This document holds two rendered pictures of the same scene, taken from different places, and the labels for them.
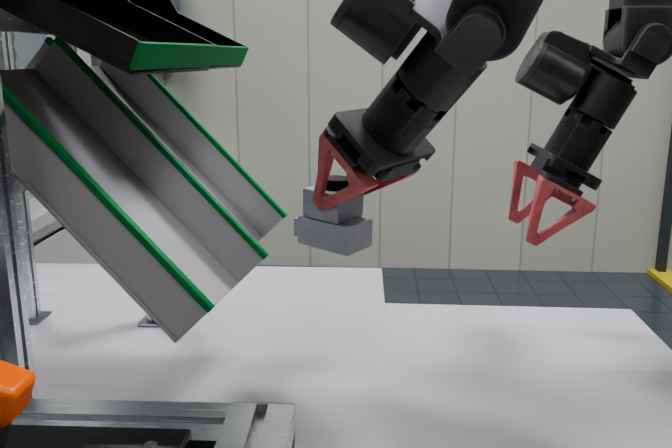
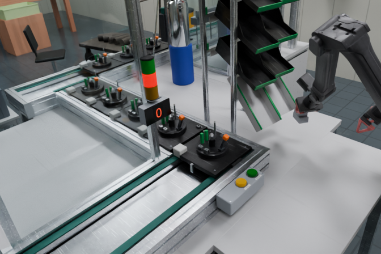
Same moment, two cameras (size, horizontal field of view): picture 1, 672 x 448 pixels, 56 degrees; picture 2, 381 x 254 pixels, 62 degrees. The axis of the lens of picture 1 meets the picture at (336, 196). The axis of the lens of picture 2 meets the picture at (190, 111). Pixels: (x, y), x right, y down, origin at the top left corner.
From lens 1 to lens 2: 0.98 m
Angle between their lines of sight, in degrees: 44
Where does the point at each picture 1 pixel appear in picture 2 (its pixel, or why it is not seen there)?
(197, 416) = (254, 145)
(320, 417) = (287, 152)
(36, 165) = (240, 98)
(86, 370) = (250, 126)
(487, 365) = (336, 156)
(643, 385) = (370, 176)
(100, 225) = (248, 110)
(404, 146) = (309, 108)
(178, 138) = (278, 82)
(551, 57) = not seen: hidden behind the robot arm
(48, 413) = (235, 136)
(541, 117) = not seen: outside the picture
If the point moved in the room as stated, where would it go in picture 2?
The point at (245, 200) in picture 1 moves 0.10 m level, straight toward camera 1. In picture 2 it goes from (290, 100) to (282, 109)
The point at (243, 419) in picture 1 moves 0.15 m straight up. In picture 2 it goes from (261, 148) to (262, 118)
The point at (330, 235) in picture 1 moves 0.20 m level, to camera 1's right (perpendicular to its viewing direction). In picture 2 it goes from (297, 118) to (343, 132)
